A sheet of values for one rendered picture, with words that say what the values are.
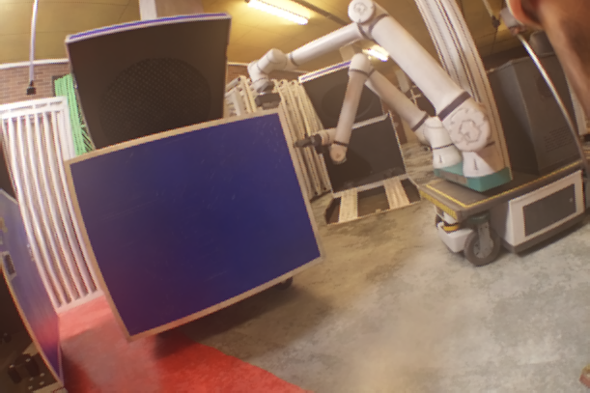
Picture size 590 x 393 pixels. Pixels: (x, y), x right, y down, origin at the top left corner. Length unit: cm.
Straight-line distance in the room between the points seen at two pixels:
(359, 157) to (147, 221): 362
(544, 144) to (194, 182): 155
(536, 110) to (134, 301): 189
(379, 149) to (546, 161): 326
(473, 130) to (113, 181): 133
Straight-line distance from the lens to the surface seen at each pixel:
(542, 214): 137
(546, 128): 144
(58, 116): 332
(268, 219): 129
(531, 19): 44
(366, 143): 435
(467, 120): 99
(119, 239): 120
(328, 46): 142
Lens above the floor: 68
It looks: 2 degrees down
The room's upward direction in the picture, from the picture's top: 17 degrees counter-clockwise
